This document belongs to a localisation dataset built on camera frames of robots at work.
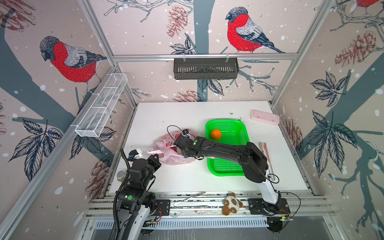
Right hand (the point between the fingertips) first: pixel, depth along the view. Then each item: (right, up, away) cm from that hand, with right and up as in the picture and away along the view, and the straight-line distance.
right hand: (187, 150), depth 89 cm
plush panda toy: (+23, -23, -16) cm, 36 cm away
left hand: (-14, +2, -15) cm, 20 cm away
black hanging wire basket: (+12, +55, +15) cm, 58 cm away
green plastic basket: (+31, +10, +12) cm, 35 cm away
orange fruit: (+18, +9, +6) cm, 21 cm away
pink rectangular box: (+61, +20, +19) cm, 67 cm away
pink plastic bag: (-14, +3, -4) cm, 15 cm away
